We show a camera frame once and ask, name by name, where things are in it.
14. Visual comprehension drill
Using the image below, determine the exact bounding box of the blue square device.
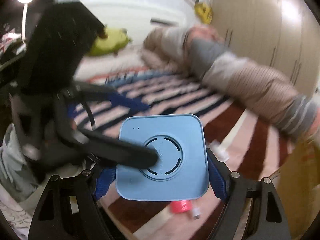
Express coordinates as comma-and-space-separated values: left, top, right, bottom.
116, 114, 209, 202

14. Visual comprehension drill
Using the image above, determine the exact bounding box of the pink cosmetic tube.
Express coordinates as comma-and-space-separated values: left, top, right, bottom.
169, 200, 193, 214

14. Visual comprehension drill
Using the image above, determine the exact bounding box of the brown cardboard box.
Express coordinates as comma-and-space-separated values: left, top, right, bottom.
271, 139, 319, 239

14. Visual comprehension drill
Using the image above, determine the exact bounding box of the star patterned grey fabric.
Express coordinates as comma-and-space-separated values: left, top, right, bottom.
1, 123, 49, 203

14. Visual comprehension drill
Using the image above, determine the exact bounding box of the green plush toy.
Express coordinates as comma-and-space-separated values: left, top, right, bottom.
87, 27, 132, 56

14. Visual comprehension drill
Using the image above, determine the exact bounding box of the white desk lamp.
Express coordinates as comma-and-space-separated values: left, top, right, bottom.
18, 0, 33, 43

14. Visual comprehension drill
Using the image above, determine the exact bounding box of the striped fleece blanket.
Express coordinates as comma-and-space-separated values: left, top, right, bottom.
73, 68, 292, 239

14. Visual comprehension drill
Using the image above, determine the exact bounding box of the striped rolled duvet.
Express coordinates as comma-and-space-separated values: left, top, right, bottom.
141, 24, 319, 143

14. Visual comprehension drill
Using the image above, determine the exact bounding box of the yellow ukulele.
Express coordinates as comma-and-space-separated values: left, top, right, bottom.
191, 0, 213, 25

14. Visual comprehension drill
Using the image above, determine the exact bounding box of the beige wooden wardrobe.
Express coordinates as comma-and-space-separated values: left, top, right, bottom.
211, 0, 319, 97

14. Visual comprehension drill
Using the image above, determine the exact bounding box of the white USB cable plug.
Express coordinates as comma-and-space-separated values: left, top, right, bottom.
191, 206, 201, 220

